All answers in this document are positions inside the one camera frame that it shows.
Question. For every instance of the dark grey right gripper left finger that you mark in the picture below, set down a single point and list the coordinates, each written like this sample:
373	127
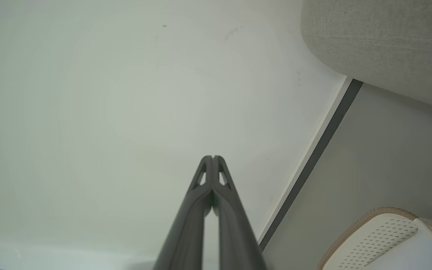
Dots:
186	232

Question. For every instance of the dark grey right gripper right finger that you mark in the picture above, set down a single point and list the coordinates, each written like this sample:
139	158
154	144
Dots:
234	232

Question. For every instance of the white perforated laundry basket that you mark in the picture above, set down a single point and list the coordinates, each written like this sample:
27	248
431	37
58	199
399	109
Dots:
384	243

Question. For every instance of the white and black baseboard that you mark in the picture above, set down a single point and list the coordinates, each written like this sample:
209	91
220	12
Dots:
313	157

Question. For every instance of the grey fabric sofa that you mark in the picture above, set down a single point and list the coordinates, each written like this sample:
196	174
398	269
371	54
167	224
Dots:
388	41

